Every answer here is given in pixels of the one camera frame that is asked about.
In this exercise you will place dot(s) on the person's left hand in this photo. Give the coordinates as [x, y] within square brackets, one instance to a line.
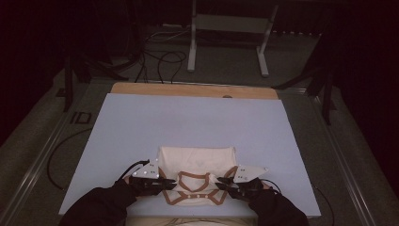
[128, 182]

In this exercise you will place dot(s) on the white baby bodysuit brown trim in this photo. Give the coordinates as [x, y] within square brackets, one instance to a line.
[196, 160]

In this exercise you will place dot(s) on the aluminium floor rail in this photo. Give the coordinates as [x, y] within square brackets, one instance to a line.
[342, 163]
[34, 166]

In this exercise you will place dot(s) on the person's right hand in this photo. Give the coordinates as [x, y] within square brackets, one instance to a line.
[267, 187]

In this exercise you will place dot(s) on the white metal stand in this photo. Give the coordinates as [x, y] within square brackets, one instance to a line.
[230, 23]

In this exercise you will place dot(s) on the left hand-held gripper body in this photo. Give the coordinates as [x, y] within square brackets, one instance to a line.
[146, 185]

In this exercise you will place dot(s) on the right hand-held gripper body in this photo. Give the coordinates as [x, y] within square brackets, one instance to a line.
[247, 188]

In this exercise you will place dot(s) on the light blue mat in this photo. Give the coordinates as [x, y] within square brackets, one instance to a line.
[156, 125]

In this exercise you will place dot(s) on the wooden table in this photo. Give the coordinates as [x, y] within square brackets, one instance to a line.
[156, 88]

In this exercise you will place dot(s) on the black tripod stand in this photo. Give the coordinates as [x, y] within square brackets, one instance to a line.
[327, 94]
[68, 84]

